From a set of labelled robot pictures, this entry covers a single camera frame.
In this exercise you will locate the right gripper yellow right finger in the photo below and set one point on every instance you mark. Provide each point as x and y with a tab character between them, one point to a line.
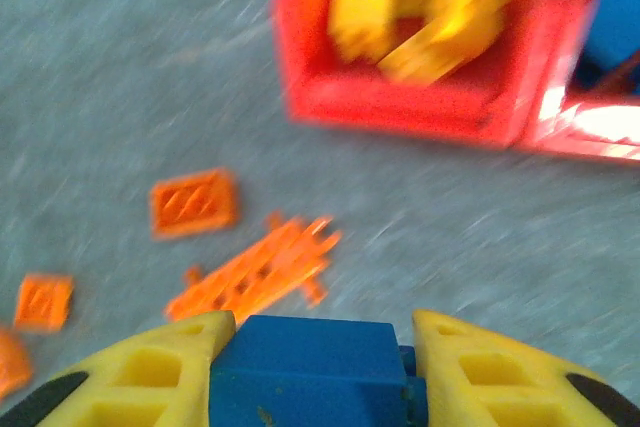
500	382

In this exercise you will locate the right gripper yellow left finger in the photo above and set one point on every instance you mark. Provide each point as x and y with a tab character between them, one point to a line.
150	377

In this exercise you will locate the small orange square lego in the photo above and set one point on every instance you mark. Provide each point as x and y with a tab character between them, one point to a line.
44	302

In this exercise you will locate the orange curved lego piece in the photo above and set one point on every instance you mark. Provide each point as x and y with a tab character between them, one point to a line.
12	362

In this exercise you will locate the orange long ladder lego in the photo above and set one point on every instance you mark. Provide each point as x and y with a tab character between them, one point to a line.
255	272

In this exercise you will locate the blue lego brick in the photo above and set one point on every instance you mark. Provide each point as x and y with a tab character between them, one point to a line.
310	367
615	22

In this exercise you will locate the orange square lego brick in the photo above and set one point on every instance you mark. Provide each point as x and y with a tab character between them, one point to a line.
194	203

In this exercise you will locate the red plastic bin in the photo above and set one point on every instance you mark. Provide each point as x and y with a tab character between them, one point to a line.
590	129
400	107

